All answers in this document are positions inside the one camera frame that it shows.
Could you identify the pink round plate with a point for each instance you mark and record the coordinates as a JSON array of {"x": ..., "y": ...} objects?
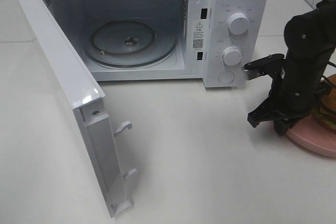
[{"x": 311, "y": 135}]

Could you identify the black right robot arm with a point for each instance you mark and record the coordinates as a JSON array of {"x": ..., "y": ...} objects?
[{"x": 310, "y": 37}]

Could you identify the glass microwave turntable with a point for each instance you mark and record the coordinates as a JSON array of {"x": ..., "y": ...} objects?
[{"x": 130, "y": 43}]

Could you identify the round white door button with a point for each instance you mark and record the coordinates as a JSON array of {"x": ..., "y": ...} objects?
[{"x": 226, "y": 77}]

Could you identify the white microwave oven body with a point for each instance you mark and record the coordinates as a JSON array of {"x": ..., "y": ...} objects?
[{"x": 200, "y": 25}]

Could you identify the burger with lettuce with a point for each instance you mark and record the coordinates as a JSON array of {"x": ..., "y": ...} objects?
[{"x": 324, "y": 112}]

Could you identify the white microwave door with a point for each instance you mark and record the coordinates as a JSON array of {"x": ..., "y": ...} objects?
[{"x": 82, "y": 100}]

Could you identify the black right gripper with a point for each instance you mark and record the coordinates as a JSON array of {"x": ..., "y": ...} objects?
[{"x": 295, "y": 92}]

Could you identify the white timer knob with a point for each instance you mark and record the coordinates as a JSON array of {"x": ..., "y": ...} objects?
[{"x": 232, "y": 56}]

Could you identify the upper white power knob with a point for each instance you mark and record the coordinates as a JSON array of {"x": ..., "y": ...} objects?
[{"x": 238, "y": 23}]

